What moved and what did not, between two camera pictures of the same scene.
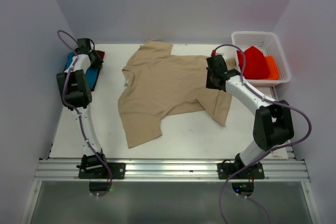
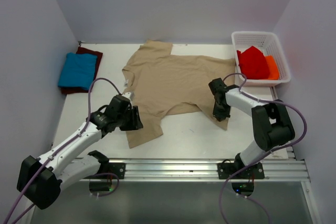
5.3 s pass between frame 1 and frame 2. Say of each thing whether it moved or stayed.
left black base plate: stayed
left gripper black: moved
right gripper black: moved
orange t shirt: stayed
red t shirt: stayed
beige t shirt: stayed
